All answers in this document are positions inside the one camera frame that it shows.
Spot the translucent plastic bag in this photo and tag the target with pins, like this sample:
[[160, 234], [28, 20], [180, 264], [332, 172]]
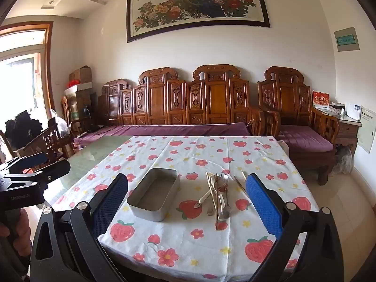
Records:
[[61, 123]]

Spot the carved wooden dining chair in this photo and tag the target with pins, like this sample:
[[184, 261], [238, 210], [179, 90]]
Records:
[[70, 114], [47, 141]]

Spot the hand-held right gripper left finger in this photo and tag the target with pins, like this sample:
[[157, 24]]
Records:
[[110, 202]]

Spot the small brown cardboard box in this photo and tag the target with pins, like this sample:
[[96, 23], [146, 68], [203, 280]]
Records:
[[80, 75]]

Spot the carved wooden armchair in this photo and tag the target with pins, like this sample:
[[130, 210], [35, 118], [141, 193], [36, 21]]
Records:
[[289, 94]]

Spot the wooden side table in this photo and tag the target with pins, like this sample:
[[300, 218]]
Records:
[[346, 132]]

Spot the person's left hand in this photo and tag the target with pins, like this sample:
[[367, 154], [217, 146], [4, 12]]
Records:
[[23, 232]]

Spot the red desk calendar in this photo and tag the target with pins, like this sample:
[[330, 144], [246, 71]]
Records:
[[320, 98]]

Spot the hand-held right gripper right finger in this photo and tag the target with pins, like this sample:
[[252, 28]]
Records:
[[263, 202]]

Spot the long purple sofa cushion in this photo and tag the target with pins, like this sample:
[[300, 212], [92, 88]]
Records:
[[176, 129]]

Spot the rectangular metal tin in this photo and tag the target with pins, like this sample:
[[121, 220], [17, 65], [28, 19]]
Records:
[[154, 194]]

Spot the carved wooden sofa bench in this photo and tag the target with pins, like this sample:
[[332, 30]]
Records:
[[158, 94]]

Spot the wooden door frame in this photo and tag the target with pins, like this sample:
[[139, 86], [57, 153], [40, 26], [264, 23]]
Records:
[[50, 64]]

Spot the framed peacock painting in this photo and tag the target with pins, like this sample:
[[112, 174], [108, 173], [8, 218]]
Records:
[[191, 6]]

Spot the strawberry print tablecloth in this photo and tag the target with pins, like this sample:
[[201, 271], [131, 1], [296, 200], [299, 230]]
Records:
[[182, 152]]

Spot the clear plastic bag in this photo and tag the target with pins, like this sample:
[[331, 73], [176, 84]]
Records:
[[343, 160]]

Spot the copper coloured chopstick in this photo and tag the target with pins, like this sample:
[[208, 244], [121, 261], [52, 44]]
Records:
[[239, 183]]

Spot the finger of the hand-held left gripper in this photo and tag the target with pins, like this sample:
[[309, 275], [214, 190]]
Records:
[[32, 160], [55, 170]]

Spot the white wall panel door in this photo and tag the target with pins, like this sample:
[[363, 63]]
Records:
[[367, 129]]

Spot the green and white wall box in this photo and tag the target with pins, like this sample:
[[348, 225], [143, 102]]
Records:
[[346, 39]]

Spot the purple armchair cushion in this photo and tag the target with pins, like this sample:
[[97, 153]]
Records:
[[302, 138]]

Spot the silver metal fork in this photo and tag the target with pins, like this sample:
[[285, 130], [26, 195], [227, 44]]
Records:
[[217, 182]]

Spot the white flat cardboard box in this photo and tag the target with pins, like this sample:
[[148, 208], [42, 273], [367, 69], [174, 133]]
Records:
[[79, 88]]

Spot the black cloth pile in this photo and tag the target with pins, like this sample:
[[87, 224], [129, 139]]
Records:
[[22, 129]]

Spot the pale beige chopstick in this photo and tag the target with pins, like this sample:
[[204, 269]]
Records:
[[243, 175]]

